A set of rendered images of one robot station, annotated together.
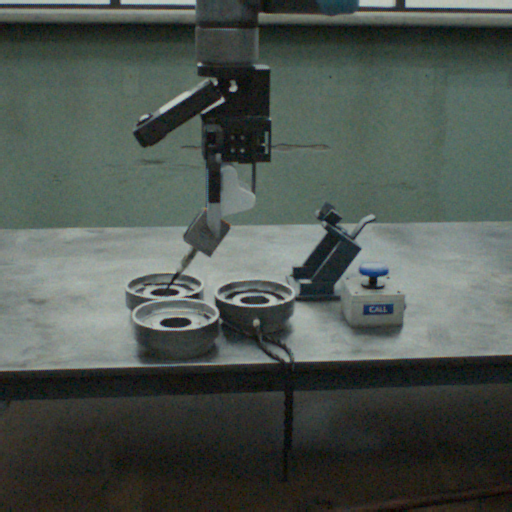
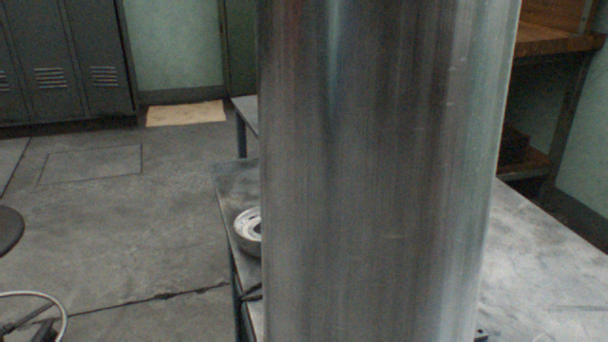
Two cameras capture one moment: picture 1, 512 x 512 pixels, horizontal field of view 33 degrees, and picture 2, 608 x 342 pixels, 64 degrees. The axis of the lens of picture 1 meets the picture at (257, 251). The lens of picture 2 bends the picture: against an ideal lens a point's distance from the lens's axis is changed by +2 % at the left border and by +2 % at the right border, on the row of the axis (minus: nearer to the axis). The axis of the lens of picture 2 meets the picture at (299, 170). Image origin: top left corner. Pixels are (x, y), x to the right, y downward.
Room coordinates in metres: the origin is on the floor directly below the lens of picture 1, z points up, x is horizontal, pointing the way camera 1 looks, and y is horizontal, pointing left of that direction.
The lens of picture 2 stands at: (0.91, -0.59, 1.30)
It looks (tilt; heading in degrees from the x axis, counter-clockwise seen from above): 28 degrees down; 80
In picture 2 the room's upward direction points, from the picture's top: straight up
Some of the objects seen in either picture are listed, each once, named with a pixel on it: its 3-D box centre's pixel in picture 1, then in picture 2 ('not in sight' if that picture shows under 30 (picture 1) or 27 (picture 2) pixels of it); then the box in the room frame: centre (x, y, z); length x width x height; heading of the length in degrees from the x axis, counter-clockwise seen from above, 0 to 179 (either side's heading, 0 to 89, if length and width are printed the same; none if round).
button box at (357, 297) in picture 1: (376, 300); not in sight; (1.07, -0.16, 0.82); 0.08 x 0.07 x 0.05; 96
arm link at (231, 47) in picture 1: (226, 47); not in sight; (1.06, 0.04, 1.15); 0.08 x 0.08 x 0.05
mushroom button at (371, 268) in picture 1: (372, 281); not in sight; (1.07, -0.15, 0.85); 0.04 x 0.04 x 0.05
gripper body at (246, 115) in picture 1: (233, 114); not in sight; (1.06, 0.03, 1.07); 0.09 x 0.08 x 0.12; 97
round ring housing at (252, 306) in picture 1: (254, 306); not in sight; (1.05, 0.00, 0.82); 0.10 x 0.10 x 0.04
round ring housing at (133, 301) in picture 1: (164, 298); not in sight; (1.08, 0.12, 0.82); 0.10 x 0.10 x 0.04
